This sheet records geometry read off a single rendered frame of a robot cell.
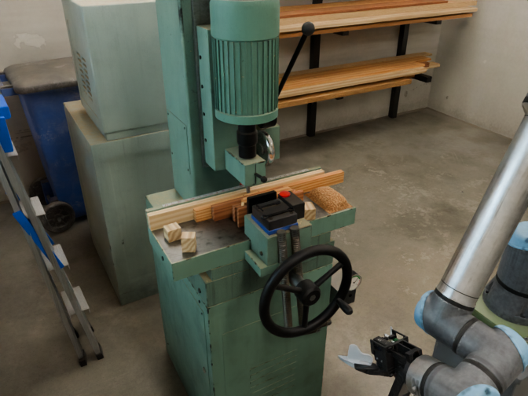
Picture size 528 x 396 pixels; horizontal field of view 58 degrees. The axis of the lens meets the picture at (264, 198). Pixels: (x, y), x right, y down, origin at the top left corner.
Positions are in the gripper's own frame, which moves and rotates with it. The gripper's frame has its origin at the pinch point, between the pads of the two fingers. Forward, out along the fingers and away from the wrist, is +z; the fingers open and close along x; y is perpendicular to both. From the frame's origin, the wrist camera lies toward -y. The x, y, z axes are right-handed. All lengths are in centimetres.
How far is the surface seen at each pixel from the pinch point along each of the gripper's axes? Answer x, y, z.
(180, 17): 18, 91, 39
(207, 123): 14, 61, 44
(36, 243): 68, 29, 98
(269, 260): 14.2, 24.3, 16.3
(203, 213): 22, 36, 39
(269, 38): 5, 80, 15
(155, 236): 37, 33, 38
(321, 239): -9.8, 21.3, 27.4
